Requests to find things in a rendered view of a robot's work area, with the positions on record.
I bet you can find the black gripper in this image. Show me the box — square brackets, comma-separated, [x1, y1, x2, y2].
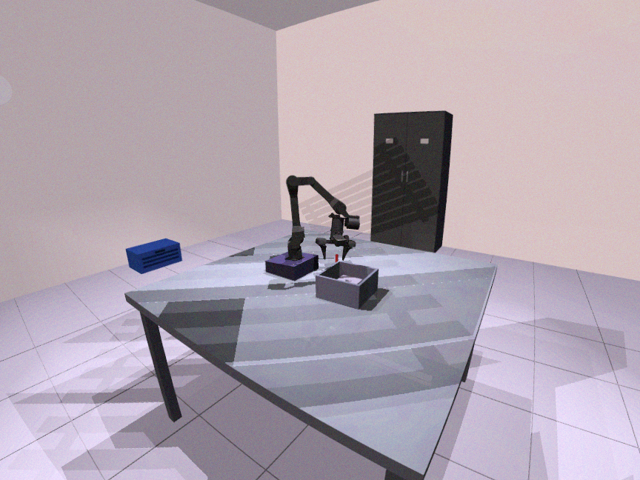
[316, 227, 356, 261]

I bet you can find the white square plate with hole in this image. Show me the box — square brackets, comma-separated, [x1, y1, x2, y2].
[338, 275, 363, 284]

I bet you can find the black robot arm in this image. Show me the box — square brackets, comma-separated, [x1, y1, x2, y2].
[286, 176, 360, 261]

